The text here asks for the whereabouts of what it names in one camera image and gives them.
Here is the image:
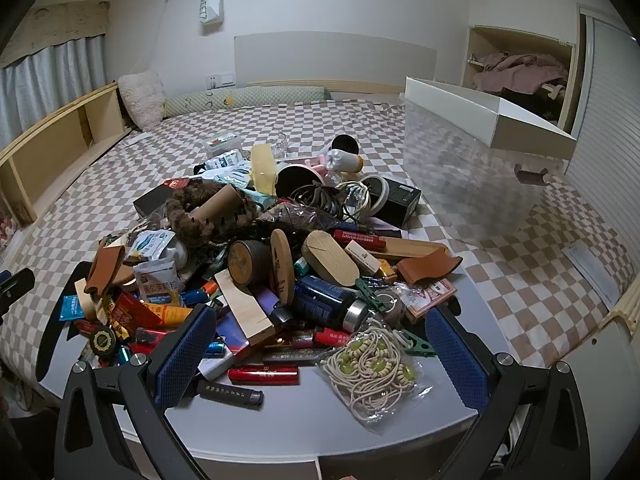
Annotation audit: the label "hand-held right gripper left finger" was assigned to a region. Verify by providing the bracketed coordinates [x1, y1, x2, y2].
[52, 304, 221, 480]

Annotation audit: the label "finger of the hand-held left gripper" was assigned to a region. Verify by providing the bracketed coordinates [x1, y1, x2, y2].
[0, 267, 36, 326]

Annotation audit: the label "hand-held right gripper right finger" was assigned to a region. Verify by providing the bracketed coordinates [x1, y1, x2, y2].
[425, 304, 591, 480]

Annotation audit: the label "pile of assorted lighters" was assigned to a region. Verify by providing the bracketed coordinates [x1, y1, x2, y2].
[75, 280, 353, 386]

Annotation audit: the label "black lighter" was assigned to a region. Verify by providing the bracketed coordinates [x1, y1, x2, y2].
[192, 379, 264, 407]

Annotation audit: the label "clear bag of beaded cords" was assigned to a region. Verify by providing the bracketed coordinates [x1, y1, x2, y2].
[317, 330, 433, 433]

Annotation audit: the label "small white box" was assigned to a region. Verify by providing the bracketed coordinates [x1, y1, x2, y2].
[197, 345, 236, 381]

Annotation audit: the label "green clothes peg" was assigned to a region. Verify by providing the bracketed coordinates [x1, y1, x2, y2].
[355, 280, 388, 311]
[395, 330, 438, 358]

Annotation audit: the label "orange tube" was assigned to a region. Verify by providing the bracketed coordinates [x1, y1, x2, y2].
[142, 302, 193, 323]

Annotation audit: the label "violet blue box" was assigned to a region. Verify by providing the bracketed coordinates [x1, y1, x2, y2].
[215, 312, 251, 356]

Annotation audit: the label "blue sachet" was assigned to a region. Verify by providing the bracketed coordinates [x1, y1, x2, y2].
[59, 295, 86, 322]

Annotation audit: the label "playing card box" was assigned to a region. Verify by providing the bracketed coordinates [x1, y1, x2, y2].
[405, 280, 458, 323]

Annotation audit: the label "red foil packet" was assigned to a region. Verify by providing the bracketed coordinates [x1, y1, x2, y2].
[107, 292, 163, 338]

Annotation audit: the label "beige oval case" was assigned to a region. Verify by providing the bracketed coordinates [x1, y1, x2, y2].
[75, 277, 103, 321]

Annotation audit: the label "light wooden block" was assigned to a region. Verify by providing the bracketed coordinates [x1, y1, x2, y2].
[214, 269, 276, 346]

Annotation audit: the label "white printed pouch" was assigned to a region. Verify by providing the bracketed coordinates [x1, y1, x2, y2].
[134, 259, 181, 306]

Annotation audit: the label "round black and gold tin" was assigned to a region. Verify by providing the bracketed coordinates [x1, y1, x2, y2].
[90, 326, 118, 358]

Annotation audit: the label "clear bag of brown bands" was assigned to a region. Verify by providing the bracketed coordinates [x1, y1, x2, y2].
[372, 285, 408, 326]

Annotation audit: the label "brown leather sheath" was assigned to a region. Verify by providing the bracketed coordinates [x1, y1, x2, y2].
[85, 247, 126, 296]
[397, 247, 463, 286]

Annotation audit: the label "round dark tin wooden lid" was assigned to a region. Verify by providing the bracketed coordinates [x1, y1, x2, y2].
[227, 240, 273, 288]

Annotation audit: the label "flat tan wooden piece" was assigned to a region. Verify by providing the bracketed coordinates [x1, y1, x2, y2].
[372, 237, 448, 261]

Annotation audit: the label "wooden bedside shelf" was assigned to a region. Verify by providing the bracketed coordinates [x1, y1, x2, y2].
[0, 82, 133, 226]

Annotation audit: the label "round wooden disc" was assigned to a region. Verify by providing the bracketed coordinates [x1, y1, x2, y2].
[270, 230, 296, 306]

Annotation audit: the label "brown furry toy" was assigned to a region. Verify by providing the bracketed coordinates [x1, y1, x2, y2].
[165, 182, 261, 248]

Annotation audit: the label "narrow cream box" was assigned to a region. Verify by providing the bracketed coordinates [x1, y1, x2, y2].
[345, 240, 381, 273]

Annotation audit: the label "dark blue bottle silver cap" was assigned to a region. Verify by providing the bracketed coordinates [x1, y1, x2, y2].
[292, 275, 371, 333]

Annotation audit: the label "cardboard tube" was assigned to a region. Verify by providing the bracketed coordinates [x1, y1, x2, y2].
[192, 185, 241, 223]

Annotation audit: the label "flat black case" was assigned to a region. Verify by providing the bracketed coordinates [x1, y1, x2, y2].
[132, 182, 173, 218]

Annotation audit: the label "long red box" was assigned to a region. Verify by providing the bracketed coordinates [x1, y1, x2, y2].
[332, 230, 386, 248]

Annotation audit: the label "flat white card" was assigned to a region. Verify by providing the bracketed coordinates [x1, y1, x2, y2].
[562, 242, 621, 306]

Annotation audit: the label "oval bamboo case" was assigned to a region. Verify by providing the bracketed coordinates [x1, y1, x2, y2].
[301, 230, 360, 288]

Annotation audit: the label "black rectangular box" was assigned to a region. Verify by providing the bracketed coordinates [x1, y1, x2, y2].
[372, 176, 422, 228]

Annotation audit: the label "dark mesh bag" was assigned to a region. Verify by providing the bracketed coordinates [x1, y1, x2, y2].
[255, 205, 341, 241]

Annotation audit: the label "masking tape roll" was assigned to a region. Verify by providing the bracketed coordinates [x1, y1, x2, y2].
[360, 176, 391, 216]

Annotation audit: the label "clear storage box white lid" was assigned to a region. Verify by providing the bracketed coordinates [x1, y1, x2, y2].
[402, 77, 578, 251]

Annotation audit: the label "grey curtain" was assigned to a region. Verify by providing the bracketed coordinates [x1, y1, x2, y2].
[0, 35, 108, 151]

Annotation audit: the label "blue and white packets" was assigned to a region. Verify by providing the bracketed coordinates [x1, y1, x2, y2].
[205, 152, 251, 186]

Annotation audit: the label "pale yellow plastic piece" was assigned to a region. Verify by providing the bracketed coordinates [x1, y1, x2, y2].
[250, 144, 278, 196]

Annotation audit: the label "pink round cup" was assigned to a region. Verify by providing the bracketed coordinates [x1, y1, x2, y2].
[275, 160, 326, 201]

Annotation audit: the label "white and green box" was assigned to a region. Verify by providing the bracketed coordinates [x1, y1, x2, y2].
[204, 132, 241, 153]

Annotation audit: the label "fluffy white pillow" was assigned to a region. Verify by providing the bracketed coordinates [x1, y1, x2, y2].
[117, 71, 166, 131]

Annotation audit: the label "white bottle with tan cap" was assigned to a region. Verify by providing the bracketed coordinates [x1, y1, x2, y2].
[327, 149, 364, 173]

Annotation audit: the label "beige curtain valance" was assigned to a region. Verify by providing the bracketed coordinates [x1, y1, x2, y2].
[25, 2, 111, 56]

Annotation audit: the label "long green bolster pillow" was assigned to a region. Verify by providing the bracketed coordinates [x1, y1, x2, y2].
[162, 86, 333, 118]

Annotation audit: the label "white ribbed sliding door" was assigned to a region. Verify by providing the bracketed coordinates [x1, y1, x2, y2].
[565, 5, 640, 311]

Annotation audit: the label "pile of pink clothes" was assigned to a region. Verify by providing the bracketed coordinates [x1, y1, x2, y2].
[472, 51, 571, 96]

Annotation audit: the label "white headboard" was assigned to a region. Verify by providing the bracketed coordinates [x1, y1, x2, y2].
[234, 32, 438, 95]

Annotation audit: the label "open wardrobe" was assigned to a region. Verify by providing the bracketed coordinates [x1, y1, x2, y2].
[462, 25, 586, 131]

